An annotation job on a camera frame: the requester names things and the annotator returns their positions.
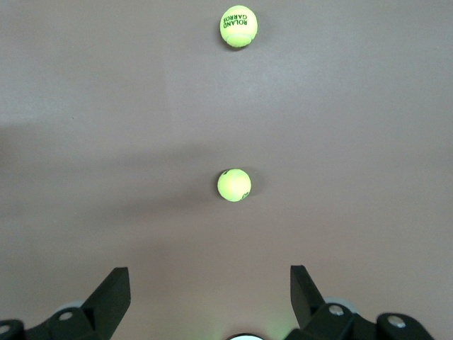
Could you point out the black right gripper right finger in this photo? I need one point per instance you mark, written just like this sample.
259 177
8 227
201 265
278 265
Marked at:
318 315

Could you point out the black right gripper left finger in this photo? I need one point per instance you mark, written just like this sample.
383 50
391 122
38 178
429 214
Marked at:
95 311

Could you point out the yellow tennis ball small print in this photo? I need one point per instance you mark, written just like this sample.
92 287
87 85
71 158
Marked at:
234 185

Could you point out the yellow tennis ball large print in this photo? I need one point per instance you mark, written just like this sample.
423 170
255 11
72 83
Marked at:
239 25

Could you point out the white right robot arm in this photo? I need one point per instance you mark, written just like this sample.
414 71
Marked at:
244 337

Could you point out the brown table mat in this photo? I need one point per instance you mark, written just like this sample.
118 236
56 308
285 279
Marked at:
106 88

